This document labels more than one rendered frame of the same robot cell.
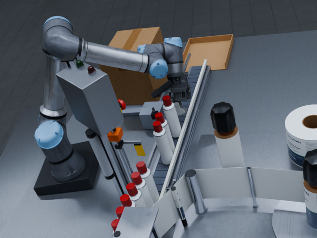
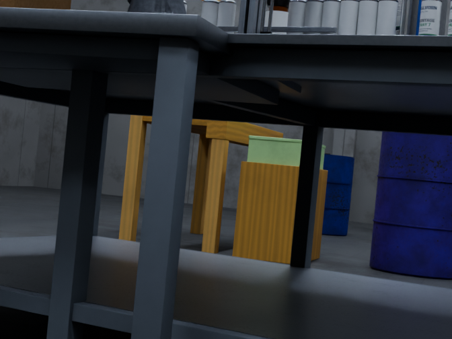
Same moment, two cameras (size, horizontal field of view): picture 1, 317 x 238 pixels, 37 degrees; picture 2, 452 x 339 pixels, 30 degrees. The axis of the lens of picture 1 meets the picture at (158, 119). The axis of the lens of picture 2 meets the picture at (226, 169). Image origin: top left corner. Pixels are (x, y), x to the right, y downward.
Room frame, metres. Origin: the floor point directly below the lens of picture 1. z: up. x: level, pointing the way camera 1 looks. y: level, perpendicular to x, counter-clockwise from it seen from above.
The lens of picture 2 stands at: (1.33, 2.47, 0.55)
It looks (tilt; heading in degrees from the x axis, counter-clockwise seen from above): 0 degrees down; 272
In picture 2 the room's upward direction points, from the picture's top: 6 degrees clockwise
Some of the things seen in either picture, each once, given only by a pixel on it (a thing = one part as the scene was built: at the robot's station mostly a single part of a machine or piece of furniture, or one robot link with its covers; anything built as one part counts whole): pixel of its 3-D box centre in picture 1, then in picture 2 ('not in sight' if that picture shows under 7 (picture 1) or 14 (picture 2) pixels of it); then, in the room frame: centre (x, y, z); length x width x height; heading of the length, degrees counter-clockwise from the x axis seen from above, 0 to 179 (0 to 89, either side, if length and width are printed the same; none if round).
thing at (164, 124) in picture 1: (164, 134); (209, 21); (1.52, -0.01, 0.98); 0.05 x 0.05 x 0.20
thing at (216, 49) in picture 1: (206, 53); not in sight; (2.27, -0.37, 0.85); 0.30 x 0.26 x 0.04; 154
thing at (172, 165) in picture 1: (184, 128); not in sight; (1.61, -0.09, 0.91); 1.07 x 0.01 x 0.02; 154
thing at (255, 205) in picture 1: (252, 187); not in sight; (1.10, -0.23, 0.97); 0.02 x 0.02 x 0.19
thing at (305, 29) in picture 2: (165, 120); (165, 28); (1.65, -0.03, 0.96); 1.07 x 0.01 x 0.01; 154
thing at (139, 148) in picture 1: (139, 149); not in sight; (1.33, 0.10, 1.09); 0.03 x 0.01 x 0.06; 64
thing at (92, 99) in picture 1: (91, 97); not in sight; (1.31, 0.19, 1.38); 0.17 x 0.10 x 0.19; 30
